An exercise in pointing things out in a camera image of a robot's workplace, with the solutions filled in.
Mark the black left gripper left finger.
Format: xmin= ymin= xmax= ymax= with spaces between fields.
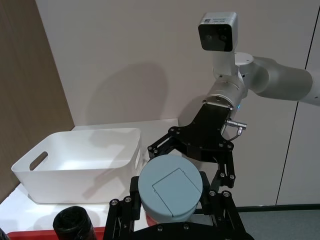
xmin=103 ymin=175 xmax=148 ymax=240

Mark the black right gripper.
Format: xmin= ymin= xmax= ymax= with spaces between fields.
xmin=146 ymin=102 xmax=237 ymax=195

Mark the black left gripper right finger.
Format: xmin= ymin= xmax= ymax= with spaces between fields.
xmin=199 ymin=171 xmax=248 ymax=231

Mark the canister with grey-blue lid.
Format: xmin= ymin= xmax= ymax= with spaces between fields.
xmin=138 ymin=154 xmax=203 ymax=225

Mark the red plastic tray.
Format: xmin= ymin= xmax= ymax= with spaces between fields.
xmin=6 ymin=226 xmax=108 ymax=240

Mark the thin cable with silver plug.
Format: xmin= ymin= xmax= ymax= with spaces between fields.
xmin=221 ymin=119 xmax=248 ymax=144

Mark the white plastic bin with handles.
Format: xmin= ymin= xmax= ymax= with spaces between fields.
xmin=11 ymin=127 xmax=148 ymax=205

